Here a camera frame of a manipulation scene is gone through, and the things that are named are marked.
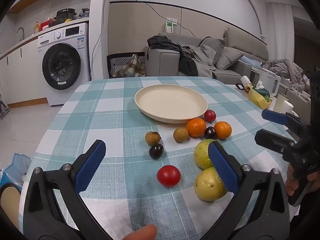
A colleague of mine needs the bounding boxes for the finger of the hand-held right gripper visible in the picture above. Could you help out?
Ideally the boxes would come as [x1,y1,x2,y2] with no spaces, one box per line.
[261,109,312,140]
[254,129,300,159]

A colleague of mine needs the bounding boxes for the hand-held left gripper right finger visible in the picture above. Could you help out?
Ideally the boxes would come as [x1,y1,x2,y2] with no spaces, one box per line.
[202,141,290,240]

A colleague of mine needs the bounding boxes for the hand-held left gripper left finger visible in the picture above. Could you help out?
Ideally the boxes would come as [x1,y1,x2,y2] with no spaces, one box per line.
[23,139,113,240]

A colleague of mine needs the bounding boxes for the yellow-green citrus fruit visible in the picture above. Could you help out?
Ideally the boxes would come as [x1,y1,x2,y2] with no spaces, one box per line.
[194,167,228,202]
[194,139,218,170]

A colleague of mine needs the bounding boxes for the dark purple plum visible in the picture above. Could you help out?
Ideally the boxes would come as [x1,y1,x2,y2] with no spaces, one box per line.
[149,143,164,160]
[204,126,217,140]

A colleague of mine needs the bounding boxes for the orange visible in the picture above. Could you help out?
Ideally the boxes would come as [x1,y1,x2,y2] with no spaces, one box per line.
[186,118,207,138]
[214,121,232,140]

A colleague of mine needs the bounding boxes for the red tomato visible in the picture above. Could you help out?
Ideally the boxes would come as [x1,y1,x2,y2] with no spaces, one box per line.
[157,165,181,188]
[204,110,217,123]

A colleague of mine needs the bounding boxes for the brown longan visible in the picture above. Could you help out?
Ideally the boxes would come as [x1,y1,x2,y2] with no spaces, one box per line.
[145,131,161,146]
[173,127,189,142]

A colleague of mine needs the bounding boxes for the cream round plate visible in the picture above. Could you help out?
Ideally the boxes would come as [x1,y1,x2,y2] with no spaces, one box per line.
[134,84,208,124]

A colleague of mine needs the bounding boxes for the person's right forearm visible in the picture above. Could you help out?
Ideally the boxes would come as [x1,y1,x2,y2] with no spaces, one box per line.
[291,180,320,233]

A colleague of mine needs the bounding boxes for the person's right hand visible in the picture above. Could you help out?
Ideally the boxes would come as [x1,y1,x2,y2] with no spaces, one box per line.
[286,164,320,197]

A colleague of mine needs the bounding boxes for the person's left hand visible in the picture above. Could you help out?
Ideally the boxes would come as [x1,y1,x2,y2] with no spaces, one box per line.
[122,224,157,240]

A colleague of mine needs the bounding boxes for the white cup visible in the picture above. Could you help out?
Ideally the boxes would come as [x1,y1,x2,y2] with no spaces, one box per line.
[273,94,294,114]

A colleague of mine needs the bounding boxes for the yellow tissue pack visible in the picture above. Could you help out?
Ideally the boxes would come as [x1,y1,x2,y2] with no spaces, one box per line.
[248,81,272,110]

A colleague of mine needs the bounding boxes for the white kettle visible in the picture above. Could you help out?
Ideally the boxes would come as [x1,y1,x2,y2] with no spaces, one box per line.
[259,69,282,97]

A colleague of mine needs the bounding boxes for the white printed bottle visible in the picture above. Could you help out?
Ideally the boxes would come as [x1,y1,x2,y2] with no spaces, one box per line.
[236,75,253,90]

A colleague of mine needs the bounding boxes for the grey blanket heap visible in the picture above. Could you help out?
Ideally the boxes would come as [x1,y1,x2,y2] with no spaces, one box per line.
[261,59,310,90]

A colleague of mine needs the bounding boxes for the teal checked tablecloth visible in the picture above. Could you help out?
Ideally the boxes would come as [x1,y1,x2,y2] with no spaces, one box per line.
[19,76,300,240]

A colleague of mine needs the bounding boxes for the light blue cloth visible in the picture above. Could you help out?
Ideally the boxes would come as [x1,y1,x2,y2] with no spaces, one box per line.
[240,56,263,68]

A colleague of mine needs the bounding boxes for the grey pillow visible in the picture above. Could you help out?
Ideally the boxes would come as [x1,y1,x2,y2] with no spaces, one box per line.
[199,37,225,65]
[215,46,244,70]

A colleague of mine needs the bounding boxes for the blue plastic bag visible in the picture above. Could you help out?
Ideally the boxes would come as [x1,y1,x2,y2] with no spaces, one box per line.
[0,153,32,190]

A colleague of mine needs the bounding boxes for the grey garment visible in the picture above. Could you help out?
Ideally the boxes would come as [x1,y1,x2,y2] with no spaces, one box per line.
[186,45,217,78]

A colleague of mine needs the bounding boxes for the white washing machine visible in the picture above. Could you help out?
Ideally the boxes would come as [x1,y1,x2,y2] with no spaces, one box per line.
[37,22,91,106]

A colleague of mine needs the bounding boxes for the white kitchen cabinet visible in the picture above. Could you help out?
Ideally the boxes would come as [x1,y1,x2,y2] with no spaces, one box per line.
[0,39,48,108]

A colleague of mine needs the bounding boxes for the grey sofa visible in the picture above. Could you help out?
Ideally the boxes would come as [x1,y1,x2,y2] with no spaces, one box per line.
[145,27,269,85]

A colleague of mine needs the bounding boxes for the dark clothes pile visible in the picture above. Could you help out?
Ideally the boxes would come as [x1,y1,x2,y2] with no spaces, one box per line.
[147,35,215,78]

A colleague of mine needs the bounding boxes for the black rice cooker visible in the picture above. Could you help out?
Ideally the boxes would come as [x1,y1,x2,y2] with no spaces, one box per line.
[55,9,75,25]

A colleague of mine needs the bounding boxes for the black hanging cable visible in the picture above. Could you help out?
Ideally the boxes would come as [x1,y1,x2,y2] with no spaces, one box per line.
[89,0,110,80]

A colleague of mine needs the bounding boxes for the white wall control panel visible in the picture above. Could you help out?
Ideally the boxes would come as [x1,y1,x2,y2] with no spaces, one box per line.
[165,18,178,34]

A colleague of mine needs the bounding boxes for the black wall cable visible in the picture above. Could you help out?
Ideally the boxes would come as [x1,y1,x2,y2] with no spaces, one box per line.
[106,0,195,37]

